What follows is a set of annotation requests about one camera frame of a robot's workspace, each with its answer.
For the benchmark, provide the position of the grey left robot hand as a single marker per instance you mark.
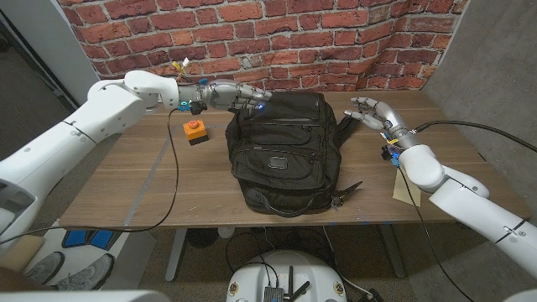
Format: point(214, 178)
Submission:
point(228, 94)

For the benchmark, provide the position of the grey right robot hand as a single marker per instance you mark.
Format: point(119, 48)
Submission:
point(379, 117)

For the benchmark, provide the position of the black backpack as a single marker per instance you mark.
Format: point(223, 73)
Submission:
point(285, 155)

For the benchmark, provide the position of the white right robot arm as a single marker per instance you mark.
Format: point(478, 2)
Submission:
point(470, 197)

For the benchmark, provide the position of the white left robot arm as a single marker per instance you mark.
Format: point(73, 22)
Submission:
point(84, 126)

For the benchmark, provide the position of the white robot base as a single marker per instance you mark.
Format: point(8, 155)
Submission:
point(319, 272)

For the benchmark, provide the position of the orange emergency stop button box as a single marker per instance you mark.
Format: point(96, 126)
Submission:
point(195, 131)

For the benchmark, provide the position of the red brick print backdrop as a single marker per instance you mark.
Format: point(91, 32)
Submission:
point(251, 42)

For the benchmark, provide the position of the yellow paper envelope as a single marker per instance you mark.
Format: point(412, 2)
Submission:
point(405, 191)

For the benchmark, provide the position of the black round floor object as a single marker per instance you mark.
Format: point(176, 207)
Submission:
point(202, 237)

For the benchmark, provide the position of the white table leg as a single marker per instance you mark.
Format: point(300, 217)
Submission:
point(175, 256)

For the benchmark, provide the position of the white floor plate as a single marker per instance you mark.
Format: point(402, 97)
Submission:
point(130, 260)

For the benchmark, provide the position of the black antenna device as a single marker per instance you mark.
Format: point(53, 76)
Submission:
point(273, 293)

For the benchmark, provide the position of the blue and black pad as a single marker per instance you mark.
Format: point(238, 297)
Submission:
point(77, 238)

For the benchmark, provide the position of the grey sneaker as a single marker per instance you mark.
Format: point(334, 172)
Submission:
point(86, 274)
point(45, 266)

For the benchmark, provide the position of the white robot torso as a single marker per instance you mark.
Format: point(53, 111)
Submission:
point(84, 297)

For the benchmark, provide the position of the cardboard box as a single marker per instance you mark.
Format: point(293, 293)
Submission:
point(21, 251)

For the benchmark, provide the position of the person's brown trouser leg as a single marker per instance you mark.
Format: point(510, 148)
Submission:
point(17, 285)

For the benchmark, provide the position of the grey perforated wall panel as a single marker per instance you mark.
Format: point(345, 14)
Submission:
point(29, 84)

